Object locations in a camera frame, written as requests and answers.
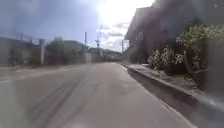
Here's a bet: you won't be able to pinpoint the grey sidewalk strip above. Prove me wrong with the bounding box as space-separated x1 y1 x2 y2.
0 64 84 83

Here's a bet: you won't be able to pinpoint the utility pole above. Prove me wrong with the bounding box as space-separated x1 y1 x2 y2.
94 32 102 52
83 31 88 55

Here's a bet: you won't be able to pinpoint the pale concrete pillar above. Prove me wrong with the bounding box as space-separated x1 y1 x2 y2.
38 38 46 66

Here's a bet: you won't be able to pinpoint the distant row of buildings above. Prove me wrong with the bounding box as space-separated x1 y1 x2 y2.
87 46 123 63

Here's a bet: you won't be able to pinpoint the grey wall with fence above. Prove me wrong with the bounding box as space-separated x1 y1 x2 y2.
0 36 42 67

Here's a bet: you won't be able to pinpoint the low grey building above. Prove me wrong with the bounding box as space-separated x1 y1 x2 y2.
44 37 88 65

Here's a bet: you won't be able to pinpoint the dark building with sloped roof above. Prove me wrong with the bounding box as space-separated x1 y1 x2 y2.
124 0 224 65

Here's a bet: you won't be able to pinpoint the raised grey concrete sidewalk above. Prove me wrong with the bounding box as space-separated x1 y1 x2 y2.
121 62 224 114

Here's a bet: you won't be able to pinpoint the dark concrete kerb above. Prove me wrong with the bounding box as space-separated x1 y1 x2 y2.
119 63 224 128

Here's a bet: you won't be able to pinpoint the dark boundary wall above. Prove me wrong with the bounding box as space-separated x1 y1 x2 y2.
203 35 224 98

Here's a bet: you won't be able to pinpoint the leafy green bushes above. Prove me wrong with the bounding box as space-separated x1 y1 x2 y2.
146 22 224 85

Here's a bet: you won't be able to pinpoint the grey asphalt road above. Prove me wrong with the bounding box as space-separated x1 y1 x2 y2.
0 61 198 128

